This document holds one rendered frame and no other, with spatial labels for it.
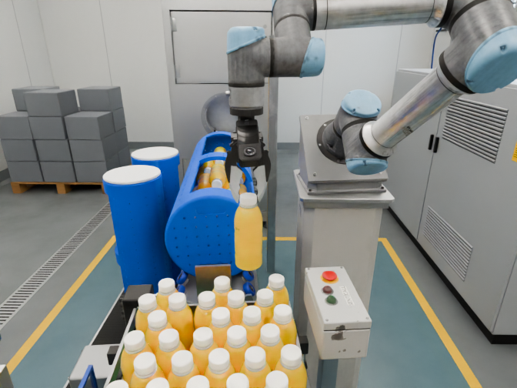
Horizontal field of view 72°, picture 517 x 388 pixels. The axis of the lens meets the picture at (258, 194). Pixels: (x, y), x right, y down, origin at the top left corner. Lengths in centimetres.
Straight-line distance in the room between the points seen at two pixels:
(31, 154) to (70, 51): 236
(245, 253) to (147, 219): 108
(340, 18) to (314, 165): 56
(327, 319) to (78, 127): 408
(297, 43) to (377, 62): 554
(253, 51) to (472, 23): 43
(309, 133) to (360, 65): 493
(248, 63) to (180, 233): 54
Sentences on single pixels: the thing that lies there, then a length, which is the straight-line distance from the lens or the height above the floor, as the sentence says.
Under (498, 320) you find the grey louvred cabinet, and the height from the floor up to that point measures 18.
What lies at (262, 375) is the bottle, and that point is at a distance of 74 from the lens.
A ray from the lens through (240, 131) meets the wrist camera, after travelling 73.
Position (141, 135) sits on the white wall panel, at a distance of 652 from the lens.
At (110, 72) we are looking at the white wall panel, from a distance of 652.
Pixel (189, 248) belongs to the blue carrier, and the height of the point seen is 107.
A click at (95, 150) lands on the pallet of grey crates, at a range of 456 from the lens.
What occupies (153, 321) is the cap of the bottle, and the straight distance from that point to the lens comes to 82.
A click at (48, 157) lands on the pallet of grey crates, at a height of 45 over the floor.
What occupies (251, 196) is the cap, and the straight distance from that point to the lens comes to 80.
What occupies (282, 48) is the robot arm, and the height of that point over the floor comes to 161.
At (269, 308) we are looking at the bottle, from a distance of 87.
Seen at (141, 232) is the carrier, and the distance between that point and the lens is 188.
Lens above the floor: 161
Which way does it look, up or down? 22 degrees down
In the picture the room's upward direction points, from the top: straight up
